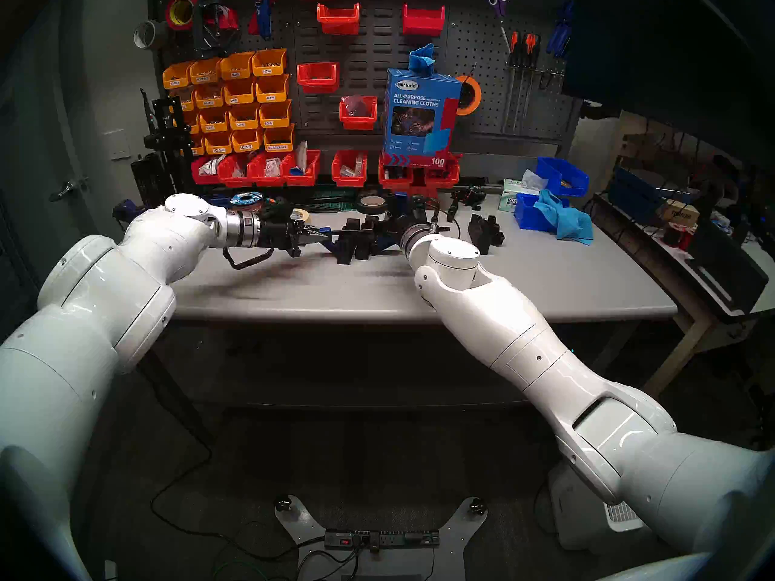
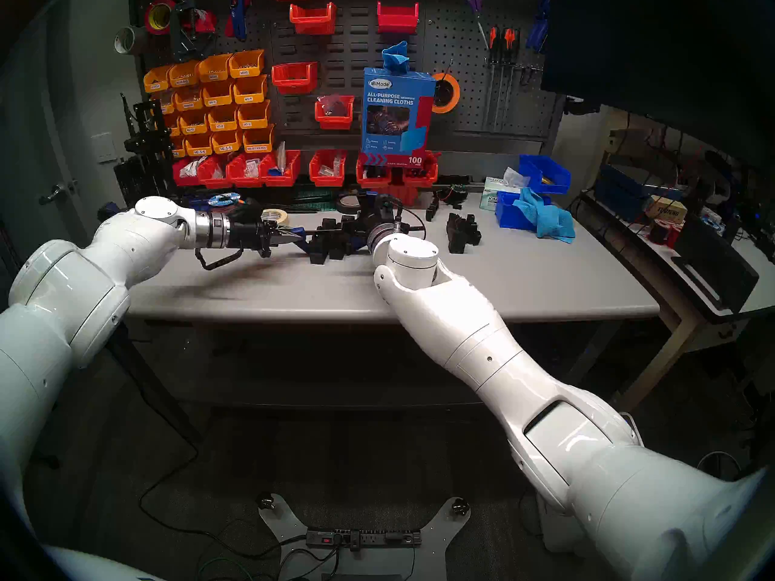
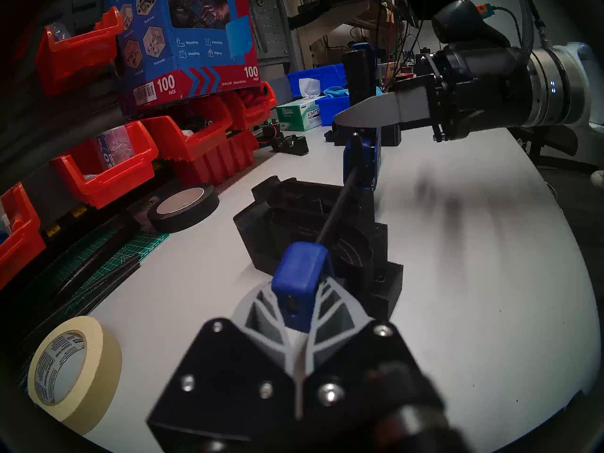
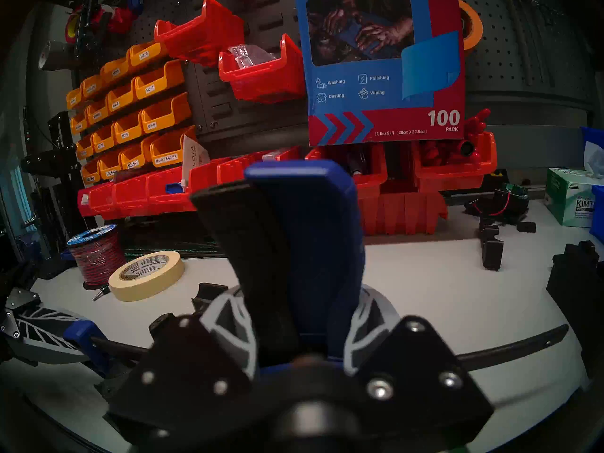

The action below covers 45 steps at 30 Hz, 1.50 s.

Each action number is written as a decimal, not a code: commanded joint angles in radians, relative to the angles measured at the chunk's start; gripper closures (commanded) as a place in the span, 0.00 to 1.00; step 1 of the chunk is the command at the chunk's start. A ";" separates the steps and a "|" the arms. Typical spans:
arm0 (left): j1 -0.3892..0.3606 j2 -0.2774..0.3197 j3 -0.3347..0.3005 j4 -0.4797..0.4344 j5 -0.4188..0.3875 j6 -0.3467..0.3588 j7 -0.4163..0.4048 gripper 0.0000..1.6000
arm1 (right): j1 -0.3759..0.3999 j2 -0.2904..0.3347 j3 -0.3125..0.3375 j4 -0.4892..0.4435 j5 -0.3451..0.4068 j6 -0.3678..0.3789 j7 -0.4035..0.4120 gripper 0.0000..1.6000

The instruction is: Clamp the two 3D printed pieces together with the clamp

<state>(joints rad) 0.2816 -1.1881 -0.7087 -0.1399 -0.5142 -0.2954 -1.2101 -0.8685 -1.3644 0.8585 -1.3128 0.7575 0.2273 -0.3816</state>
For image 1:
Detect blue handled hanging tool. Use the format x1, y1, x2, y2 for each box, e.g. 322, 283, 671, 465
248, 0, 274, 42

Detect blue cleaning cloths box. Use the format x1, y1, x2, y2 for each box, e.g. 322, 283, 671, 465
381, 68, 463, 169

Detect black right wrist cables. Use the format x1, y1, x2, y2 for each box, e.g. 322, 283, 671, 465
424, 200, 462, 240

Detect large blue plastic bin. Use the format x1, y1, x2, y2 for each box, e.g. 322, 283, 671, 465
536, 156, 590, 198

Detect beige side desk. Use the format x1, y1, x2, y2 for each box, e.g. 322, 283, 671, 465
590, 192, 775, 411

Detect yellow bin labelled M3X6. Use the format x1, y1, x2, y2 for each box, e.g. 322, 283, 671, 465
251, 48, 288, 77

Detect stack of red bins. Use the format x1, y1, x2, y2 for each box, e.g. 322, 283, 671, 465
391, 186, 438, 206

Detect dark blue storage bin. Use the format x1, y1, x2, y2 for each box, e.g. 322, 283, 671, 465
607, 167, 662, 208

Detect red bin with manual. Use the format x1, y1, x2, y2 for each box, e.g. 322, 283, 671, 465
280, 149, 322, 187

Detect black 3D printed piece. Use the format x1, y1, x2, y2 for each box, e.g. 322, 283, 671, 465
354, 215, 380, 261
335, 218, 359, 264

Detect yellow bin labelled M4 HEX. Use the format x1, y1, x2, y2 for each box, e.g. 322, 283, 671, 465
263, 123, 295, 153

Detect grey duct tape roll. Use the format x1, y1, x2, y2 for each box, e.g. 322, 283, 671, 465
133, 20, 167, 50

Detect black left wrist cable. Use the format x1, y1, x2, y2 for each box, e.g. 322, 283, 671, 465
222, 246, 274, 271

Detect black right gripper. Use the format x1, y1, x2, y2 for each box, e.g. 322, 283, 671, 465
372, 208, 427, 257

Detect red bin with screw pack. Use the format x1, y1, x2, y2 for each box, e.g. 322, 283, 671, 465
331, 150, 368, 187

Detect blue and black bar clamp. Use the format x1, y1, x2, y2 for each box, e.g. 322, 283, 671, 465
315, 192, 412, 257

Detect black floor cable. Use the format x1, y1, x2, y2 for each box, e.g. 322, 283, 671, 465
148, 398, 328, 562

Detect crumpled blue microfiber cloth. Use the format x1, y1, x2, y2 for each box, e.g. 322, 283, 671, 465
533, 189, 595, 246

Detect yellow bin labelled M3-4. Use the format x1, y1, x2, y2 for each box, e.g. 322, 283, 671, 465
255, 73, 291, 102

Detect green cutting mat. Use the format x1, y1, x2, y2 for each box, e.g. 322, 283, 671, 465
306, 189, 358, 214

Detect dark pegboard wall panel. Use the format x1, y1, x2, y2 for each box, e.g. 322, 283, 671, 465
148, 0, 582, 157

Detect black flat case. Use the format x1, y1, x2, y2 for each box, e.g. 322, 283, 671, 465
687, 220, 770, 313

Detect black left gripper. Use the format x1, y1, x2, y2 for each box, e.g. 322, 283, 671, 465
260, 214, 334, 258

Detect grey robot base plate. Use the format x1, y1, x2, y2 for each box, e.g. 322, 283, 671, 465
274, 495, 488, 581

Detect black hanging clamp tool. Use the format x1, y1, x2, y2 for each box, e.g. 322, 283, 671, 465
193, 0, 242, 59

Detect silver door handle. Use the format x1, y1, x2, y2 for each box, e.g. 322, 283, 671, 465
48, 176, 90, 203

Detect white vented robot base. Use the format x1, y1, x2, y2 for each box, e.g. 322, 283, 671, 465
548, 459, 644, 550

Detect small blue plastic bin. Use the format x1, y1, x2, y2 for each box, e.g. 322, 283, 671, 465
515, 192, 561, 232

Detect black tape roll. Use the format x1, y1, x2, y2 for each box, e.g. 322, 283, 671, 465
355, 189, 391, 215

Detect small cardboard box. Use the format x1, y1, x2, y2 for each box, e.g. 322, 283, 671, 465
657, 200, 701, 226

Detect orange tape spool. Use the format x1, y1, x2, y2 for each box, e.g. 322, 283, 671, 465
454, 74, 483, 116

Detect blue handled pliers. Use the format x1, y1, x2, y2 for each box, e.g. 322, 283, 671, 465
545, 1, 574, 58

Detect red bin with red parts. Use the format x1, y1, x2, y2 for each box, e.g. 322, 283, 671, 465
424, 153, 461, 189

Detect red wall bin with bag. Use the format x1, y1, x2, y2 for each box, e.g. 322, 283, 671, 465
339, 96, 378, 131

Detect orange black screwdriver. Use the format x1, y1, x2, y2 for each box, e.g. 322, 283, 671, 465
501, 31, 523, 134
519, 33, 541, 133

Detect grey workbench frame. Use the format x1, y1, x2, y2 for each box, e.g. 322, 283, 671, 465
118, 295, 679, 447

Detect black metal frame stand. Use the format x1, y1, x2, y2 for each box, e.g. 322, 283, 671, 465
130, 90, 197, 208

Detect yellow bin labelled M3-6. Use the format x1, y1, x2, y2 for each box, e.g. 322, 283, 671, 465
259, 99, 292, 128

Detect Kimtech tissue box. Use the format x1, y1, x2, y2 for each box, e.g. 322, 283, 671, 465
500, 168, 549, 213

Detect red bin with small bags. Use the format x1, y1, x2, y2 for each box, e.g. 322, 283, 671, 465
247, 152, 285, 187

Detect large black monitor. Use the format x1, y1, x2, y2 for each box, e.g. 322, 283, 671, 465
563, 0, 775, 169

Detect green floor cable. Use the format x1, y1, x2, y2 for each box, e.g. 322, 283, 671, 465
212, 559, 291, 581

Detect black notched printed block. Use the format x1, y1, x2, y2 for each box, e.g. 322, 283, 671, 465
469, 214, 505, 255

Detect purple handled scissors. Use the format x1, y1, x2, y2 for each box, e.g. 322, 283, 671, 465
483, 0, 513, 53

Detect red and yellow tape roll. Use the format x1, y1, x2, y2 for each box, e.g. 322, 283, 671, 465
165, 0, 199, 31

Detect black power strip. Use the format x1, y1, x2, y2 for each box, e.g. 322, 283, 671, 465
324, 528, 441, 550

